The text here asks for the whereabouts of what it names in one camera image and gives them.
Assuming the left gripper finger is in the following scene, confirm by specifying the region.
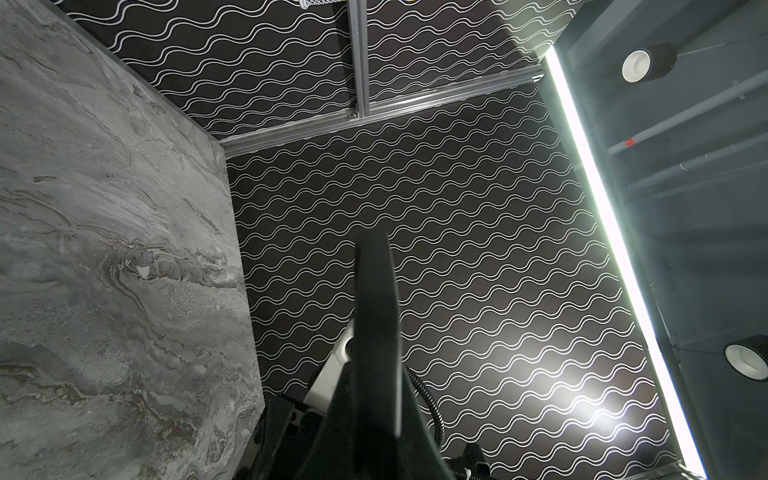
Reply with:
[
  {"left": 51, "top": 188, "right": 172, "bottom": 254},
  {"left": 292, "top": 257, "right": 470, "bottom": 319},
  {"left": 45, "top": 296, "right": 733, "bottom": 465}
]
[{"left": 297, "top": 229, "right": 452, "bottom": 479}]

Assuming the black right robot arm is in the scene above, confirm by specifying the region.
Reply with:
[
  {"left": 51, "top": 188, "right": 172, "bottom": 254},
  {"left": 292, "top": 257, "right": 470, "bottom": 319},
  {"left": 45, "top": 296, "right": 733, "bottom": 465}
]
[{"left": 234, "top": 323, "right": 353, "bottom": 479}]

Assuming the LED light strip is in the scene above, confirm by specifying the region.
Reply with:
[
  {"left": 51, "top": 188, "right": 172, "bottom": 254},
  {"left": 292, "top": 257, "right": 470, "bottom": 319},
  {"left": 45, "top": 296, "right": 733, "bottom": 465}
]
[{"left": 543, "top": 47, "right": 707, "bottom": 479}]

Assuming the lower round ceiling spotlight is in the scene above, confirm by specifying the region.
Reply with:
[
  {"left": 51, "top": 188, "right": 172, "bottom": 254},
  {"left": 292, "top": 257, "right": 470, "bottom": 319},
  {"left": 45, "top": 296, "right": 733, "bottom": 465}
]
[{"left": 724, "top": 335, "right": 768, "bottom": 382}]

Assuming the round ceiling spotlight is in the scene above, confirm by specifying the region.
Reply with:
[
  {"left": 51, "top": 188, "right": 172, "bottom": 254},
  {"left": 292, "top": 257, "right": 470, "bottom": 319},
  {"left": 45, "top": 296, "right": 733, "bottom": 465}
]
[
  {"left": 621, "top": 42, "right": 678, "bottom": 83},
  {"left": 724, "top": 335, "right": 768, "bottom": 382}
]

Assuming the upper round ceiling spotlight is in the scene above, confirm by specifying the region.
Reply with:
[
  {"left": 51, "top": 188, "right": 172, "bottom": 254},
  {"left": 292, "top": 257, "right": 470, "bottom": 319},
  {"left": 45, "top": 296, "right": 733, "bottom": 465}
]
[{"left": 621, "top": 42, "right": 678, "bottom": 83}]

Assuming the black corrugated cable conduit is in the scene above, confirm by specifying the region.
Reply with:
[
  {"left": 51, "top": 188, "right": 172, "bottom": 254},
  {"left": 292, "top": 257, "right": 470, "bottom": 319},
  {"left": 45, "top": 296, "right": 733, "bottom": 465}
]
[{"left": 406, "top": 365, "right": 448, "bottom": 451}]

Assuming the white wire mesh basket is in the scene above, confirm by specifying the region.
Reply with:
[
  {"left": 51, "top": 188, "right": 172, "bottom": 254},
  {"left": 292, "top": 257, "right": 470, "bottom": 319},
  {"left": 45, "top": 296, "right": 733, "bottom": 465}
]
[{"left": 299, "top": 0, "right": 346, "bottom": 10}]

